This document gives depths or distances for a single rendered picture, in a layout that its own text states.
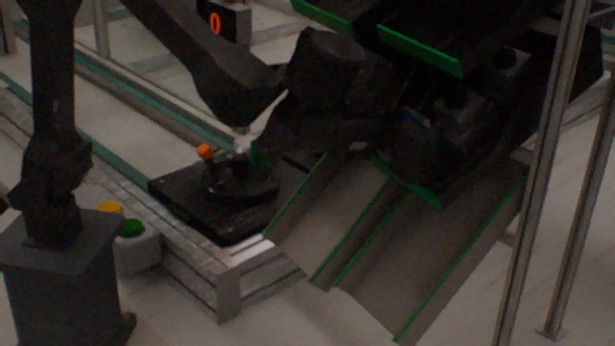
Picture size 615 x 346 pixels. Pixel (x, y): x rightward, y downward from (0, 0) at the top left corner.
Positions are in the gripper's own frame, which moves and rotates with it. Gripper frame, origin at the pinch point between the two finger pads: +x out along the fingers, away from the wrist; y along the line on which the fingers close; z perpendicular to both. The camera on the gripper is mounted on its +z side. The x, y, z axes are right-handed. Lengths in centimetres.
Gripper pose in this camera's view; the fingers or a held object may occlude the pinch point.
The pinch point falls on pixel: (403, 127)
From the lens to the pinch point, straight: 83.3
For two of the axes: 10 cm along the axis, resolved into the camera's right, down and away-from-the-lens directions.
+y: -5.5, -4.2, 7.2
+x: 8.0, -0.2, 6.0
